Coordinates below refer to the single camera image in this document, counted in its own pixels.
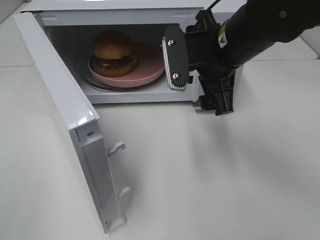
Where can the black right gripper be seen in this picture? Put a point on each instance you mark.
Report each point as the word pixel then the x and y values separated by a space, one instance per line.
pixel 198 48

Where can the pink plate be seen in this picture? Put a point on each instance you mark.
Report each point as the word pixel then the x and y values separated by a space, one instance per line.
pixel 150 66

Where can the burger with lettuce and cheese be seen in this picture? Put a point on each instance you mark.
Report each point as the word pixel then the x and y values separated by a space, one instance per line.
pixel 113 54

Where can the white microwave door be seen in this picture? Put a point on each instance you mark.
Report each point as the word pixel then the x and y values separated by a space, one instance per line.
pixel 79 119

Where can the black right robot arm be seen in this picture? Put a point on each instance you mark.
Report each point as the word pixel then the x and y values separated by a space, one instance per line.
pixel 258 25

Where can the glass microwave turntable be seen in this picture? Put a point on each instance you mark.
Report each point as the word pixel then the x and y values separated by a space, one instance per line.
pixel 96 84

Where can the white microwave oven body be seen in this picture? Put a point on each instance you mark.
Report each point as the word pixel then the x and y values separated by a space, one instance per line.
pixel 71 26

